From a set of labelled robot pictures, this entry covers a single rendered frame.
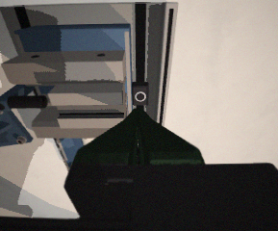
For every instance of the grey metal block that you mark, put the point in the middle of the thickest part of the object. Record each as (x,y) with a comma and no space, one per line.
(89,105)

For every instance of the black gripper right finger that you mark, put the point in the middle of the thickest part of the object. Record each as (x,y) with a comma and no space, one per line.
(163,147)

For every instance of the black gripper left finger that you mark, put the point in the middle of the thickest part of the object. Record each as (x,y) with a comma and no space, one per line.
(115,145)

